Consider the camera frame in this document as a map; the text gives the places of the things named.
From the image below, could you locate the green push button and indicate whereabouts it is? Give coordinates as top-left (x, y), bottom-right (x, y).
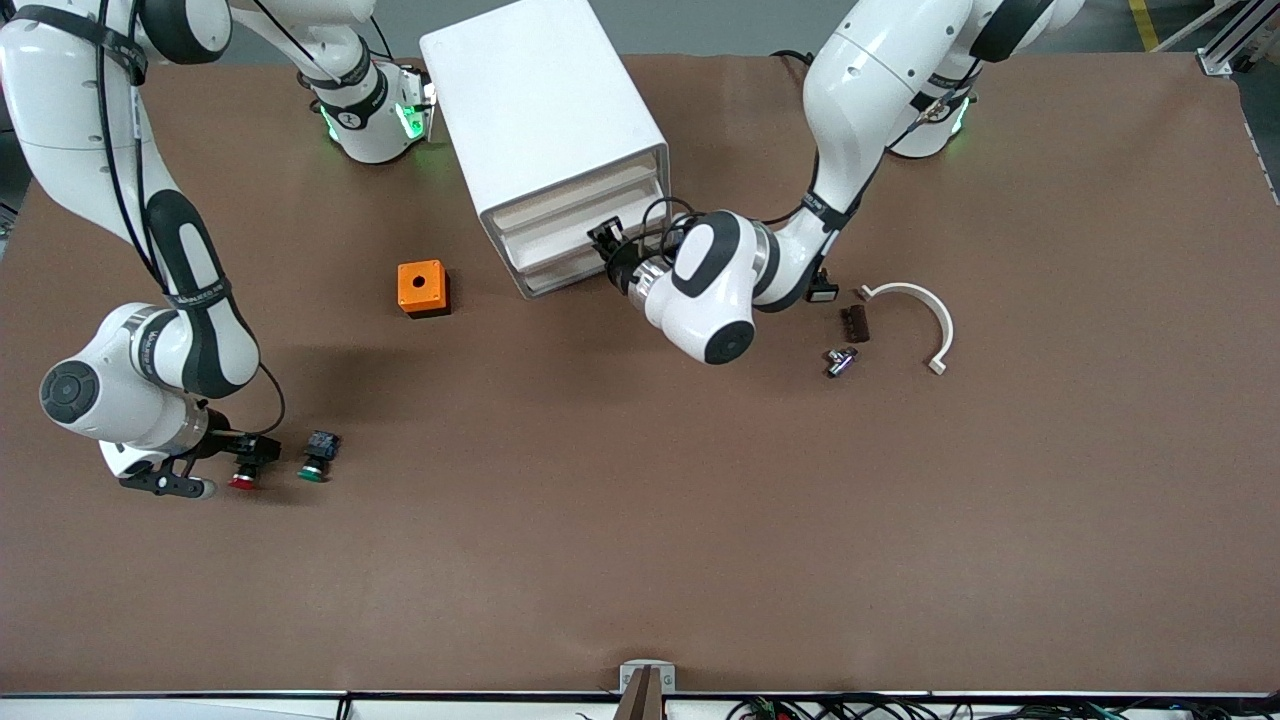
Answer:
top-left (297, 430), bottom-right (342, 484)

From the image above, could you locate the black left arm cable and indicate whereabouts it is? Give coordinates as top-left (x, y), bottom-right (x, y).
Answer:
top-left (640, 198), bottom-right (831, 246)

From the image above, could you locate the orange box with hole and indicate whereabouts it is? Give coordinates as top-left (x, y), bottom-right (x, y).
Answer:
top-left (397, 260), bottom-right (451, 319)

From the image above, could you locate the red push button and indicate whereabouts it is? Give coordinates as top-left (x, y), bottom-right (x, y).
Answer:
top-left (228, 437), bottom-right (281, 491)

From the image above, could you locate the white curved plastic clamp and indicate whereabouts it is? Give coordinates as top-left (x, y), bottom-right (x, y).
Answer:
top-left (858, 282), bottom-right (956, 376)

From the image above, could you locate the grey metal bracket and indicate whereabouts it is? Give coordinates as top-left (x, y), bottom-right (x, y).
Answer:
top-left (619, 660), bottom-right (677, 695)

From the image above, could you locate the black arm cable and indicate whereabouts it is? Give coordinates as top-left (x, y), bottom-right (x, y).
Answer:
top-left (95, 0), bottom-right (287, 441)
top-left (640, 198), bottom-right (831, 246)

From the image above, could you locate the brown table mat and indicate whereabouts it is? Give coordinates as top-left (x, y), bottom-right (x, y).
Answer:
top-left (0, 50), bottom-right (1280, 696)

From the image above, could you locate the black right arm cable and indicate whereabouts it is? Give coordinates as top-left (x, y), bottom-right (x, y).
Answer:
top-left (95, 0), bottom-right (287, 441)

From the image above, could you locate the black cable bundle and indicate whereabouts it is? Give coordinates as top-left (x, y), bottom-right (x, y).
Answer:
top-left (725, 694), bottom-right (1280, 720)

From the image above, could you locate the brown post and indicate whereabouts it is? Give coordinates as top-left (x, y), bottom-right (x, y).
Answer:
top-left (612, 668), bottom-right (669, 720)

